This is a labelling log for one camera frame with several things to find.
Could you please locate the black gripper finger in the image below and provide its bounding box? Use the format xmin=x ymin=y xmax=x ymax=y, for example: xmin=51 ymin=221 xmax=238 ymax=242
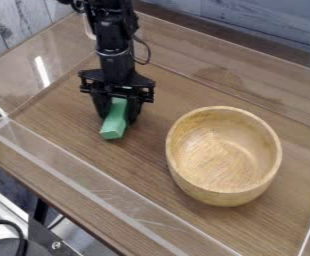
xmin=93 ymin=94 xmax=113 ymax=119
xmin=127 ymin=97 xmax=144 ymax=123

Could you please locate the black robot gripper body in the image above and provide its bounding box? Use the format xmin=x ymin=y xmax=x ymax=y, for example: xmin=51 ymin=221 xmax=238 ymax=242
xmin=78 ymin=50 xmax=156 ymax=103

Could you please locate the green rectangular block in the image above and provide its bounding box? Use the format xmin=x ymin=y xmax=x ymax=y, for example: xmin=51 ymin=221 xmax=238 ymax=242
xmin=99 ymin=98 xmax=127 ymax=140

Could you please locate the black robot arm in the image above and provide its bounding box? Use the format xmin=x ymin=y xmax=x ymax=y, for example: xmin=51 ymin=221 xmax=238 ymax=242
xmin=78 ymin=0 xmax=156 ymax=123

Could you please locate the light wooden bowl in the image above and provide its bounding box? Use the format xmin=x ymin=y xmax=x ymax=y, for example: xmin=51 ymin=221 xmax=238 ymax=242
xmin=166 ymin=106 xmax=284 ymax=207

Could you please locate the black table leg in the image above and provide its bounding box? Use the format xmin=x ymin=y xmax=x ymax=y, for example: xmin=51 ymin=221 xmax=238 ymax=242
xmin=34 ymin=199 xmax=50 ymax=225

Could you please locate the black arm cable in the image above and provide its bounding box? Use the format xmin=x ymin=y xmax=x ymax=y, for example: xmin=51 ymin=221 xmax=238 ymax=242
xmin=130 ymin=34 xmax=153 ymax=66

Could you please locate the clear acrylic tray enclosure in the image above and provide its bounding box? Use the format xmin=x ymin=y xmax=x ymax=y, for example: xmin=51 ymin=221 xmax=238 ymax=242
xmin=0 ymin=4 xmax=310 ymax=256

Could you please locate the grey metal bracket with screw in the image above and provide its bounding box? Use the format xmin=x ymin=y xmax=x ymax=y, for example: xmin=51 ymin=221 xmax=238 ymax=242
xmin=27 ymin=217 xmax=83 ymax=256

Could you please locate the black cable loop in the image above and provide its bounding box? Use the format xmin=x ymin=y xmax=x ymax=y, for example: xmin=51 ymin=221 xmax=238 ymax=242
xmin=0 ymin=219 xmax=30 ymax=256

